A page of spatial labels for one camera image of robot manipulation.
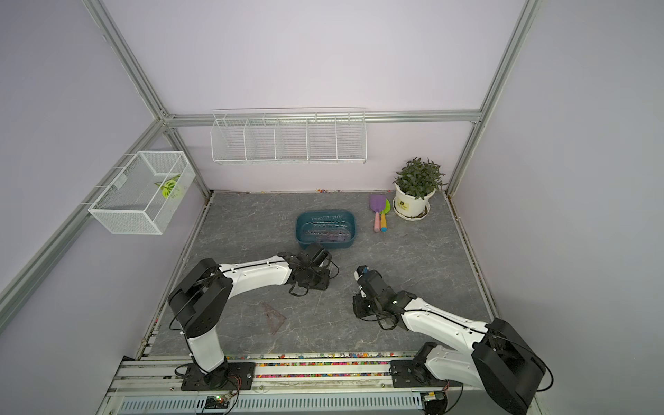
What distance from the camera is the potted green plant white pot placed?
101 cm

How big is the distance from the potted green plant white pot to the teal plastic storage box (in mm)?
221

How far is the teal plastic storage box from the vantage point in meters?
1.06
